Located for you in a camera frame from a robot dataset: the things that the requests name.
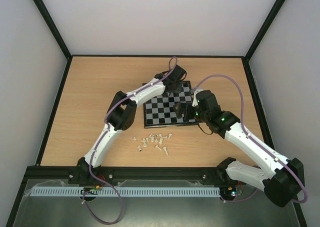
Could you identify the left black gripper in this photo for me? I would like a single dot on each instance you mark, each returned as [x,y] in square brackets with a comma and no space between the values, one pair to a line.
[179,88]

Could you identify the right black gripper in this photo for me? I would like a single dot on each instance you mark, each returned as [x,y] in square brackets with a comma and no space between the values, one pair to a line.
[186,111]

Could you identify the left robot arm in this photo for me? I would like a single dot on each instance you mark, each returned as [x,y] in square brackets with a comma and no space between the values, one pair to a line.
[120,116]

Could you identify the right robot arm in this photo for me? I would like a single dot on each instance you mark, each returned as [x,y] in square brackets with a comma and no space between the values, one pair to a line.
[279,177]

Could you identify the black grey chessboard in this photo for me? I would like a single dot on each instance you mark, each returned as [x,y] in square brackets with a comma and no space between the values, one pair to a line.
[158,112]

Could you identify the clear plastic sheet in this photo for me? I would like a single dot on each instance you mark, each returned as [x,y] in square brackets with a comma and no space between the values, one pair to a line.
[279,193]

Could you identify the black aluminium frame rail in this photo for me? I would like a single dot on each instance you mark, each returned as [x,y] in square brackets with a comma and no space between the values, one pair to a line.
[115,174]

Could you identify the light blue cable duct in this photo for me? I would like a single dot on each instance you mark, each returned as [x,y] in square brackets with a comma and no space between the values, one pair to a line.
[64,191]

